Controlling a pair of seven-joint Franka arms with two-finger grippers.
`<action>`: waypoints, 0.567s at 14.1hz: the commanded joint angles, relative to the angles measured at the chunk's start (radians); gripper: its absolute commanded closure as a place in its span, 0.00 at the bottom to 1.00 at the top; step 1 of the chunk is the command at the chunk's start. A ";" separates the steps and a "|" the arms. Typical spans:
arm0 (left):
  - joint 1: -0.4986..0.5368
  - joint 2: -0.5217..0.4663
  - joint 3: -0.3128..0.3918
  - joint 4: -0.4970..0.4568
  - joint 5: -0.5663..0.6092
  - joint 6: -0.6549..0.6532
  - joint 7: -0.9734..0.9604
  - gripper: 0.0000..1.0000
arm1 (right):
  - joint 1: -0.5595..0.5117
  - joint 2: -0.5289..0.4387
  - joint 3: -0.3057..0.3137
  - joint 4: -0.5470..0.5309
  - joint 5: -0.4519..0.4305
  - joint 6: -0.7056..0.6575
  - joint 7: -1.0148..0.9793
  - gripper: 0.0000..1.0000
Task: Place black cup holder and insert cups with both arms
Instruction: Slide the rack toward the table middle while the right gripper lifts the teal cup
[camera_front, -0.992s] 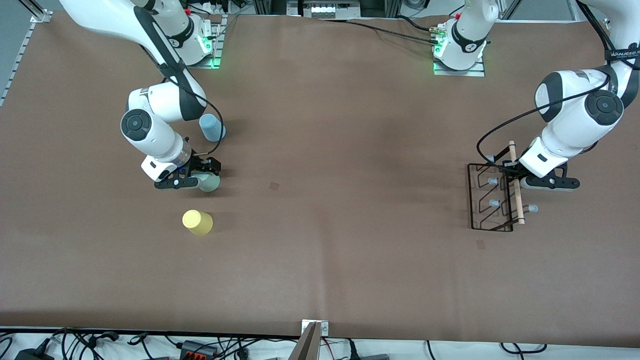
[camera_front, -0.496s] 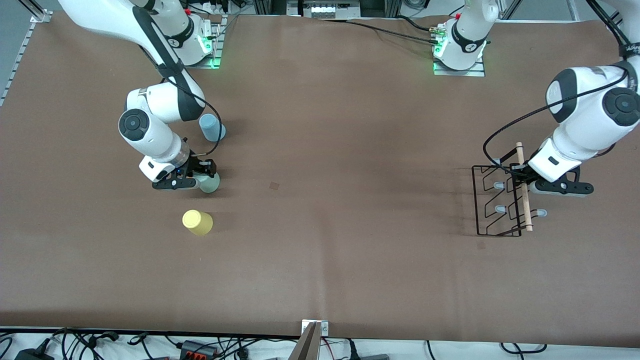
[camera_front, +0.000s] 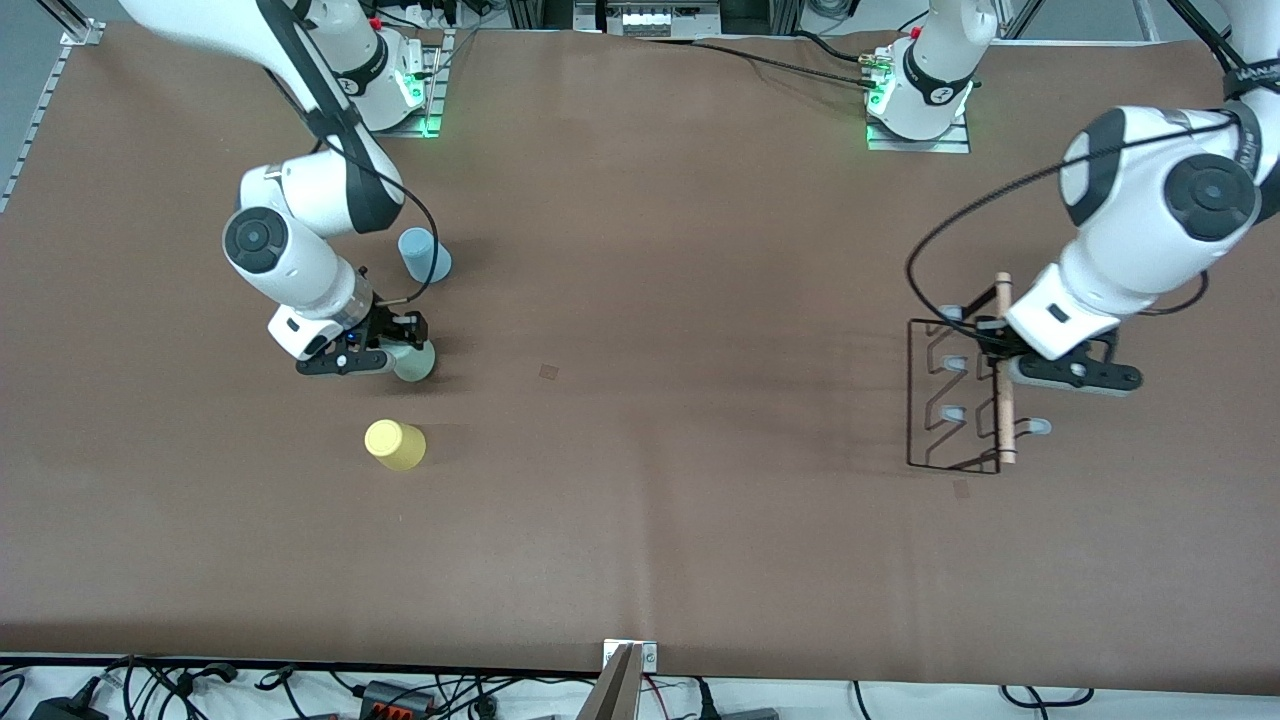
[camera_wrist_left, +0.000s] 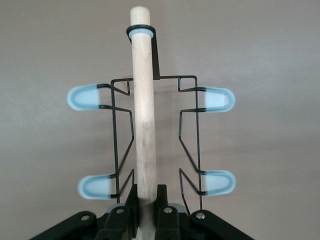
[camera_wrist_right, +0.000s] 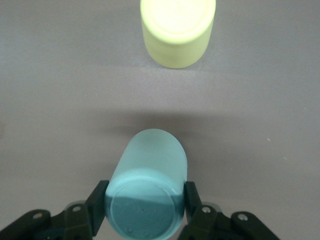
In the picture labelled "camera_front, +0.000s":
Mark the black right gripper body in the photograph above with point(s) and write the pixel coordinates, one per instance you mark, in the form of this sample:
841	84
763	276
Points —
387	324

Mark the pale green plastic cup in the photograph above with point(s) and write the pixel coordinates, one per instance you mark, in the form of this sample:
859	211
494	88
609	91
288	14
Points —
415	365

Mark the yellow plastic cup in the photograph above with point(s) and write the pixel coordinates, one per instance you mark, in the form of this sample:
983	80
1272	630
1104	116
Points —
395	446

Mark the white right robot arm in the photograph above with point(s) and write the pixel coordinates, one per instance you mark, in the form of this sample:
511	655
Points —
300	250

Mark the light blue plastic cup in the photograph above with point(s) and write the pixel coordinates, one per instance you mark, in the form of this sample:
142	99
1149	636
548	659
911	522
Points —
428	255

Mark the brown paper table cover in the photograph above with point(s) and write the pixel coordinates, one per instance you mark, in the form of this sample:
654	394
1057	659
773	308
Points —
640	550

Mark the black orange connector block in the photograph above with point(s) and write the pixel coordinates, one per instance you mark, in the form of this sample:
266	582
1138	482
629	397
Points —
398	698

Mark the black power plug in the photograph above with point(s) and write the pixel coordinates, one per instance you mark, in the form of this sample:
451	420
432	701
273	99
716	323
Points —
705	700

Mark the black power adapter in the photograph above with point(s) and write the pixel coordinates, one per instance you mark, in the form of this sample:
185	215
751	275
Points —
65	710

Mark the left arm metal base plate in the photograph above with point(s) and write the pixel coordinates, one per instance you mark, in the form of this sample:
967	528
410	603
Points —
950	145

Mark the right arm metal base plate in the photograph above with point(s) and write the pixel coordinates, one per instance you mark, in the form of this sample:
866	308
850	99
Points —
425	125

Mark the aluminium frame profile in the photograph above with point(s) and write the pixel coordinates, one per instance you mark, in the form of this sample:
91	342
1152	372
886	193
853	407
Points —
1018	18

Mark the black frame post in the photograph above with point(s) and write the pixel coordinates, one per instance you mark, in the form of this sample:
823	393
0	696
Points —
535	14

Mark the slotted aluminium side rail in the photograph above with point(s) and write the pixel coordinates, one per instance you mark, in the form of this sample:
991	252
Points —
35	120

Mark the small metal table bracket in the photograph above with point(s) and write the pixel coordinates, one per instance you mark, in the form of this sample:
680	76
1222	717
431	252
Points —
648	655

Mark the grey aluminium camera post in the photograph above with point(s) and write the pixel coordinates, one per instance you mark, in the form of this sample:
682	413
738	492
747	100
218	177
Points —
615	690

